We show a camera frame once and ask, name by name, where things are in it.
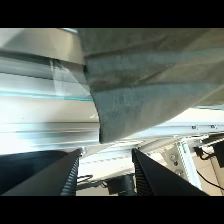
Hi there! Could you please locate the grey garment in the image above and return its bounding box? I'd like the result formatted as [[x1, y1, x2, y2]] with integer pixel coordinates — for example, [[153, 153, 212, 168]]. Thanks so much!
[[77, 27, 224, 144]]

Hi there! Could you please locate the silver frame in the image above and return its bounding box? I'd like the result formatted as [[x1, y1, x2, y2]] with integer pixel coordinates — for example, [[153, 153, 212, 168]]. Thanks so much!
[[0, 113, 224, 191]]

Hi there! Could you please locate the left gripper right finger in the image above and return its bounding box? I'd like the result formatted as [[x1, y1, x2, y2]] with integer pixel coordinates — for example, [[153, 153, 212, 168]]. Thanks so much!
[[131, 147, 209, 197]]

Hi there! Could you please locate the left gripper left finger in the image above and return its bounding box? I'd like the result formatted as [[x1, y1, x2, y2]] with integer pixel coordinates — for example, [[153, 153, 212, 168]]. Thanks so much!
[[0, 148, 83, 197]]

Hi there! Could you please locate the black cable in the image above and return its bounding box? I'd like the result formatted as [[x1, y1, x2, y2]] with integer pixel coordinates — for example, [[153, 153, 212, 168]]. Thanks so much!
[[195, 169, 224, 192]]

